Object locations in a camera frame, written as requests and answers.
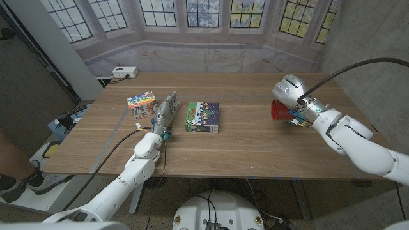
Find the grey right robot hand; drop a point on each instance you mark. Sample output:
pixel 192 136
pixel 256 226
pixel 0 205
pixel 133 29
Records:
pixel 289 89

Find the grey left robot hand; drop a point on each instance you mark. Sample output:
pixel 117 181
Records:
pixel 164 115

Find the red speckled enamel cup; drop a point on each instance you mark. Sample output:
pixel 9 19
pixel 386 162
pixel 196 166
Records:
pixel 279 111

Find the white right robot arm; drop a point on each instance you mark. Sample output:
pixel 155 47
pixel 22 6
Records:
pixel 361 143

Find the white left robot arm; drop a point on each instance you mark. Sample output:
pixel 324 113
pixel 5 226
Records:
pixel 124 182

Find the colourful printed small box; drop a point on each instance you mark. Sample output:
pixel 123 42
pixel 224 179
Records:
pixel 142 103

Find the green christmas puzzle box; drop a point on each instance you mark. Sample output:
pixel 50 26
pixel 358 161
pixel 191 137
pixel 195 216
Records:
pixel 202 117

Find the white power strip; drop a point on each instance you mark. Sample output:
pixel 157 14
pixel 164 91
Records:
pixel 125 72

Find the black round floor fan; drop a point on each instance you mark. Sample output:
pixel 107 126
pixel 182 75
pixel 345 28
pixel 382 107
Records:
pixel 156 182

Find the printed window backdrop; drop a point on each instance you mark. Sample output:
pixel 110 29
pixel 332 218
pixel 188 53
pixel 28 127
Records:
pixel 204 57

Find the grey metal table leg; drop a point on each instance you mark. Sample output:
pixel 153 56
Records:
pixel 302 199
pixel 137 198

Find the black remote control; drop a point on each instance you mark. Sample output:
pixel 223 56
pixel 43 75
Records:
pixel 76 109

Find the black round device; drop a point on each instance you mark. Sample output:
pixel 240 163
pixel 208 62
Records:
pixel 65 119

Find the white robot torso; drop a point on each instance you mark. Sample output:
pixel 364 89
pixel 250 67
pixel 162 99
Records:
pixel 236 207

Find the yellow black foot pedal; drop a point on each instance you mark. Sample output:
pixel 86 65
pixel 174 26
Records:
pixel 51 150

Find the grey sneaker with black sock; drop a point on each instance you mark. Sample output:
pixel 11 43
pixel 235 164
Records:
pixel 48 182

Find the person's bare leg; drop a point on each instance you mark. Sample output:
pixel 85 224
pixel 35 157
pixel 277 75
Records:
pixel 12 156

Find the dark grey sneaker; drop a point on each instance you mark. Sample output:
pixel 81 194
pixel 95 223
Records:
pixel 11 190

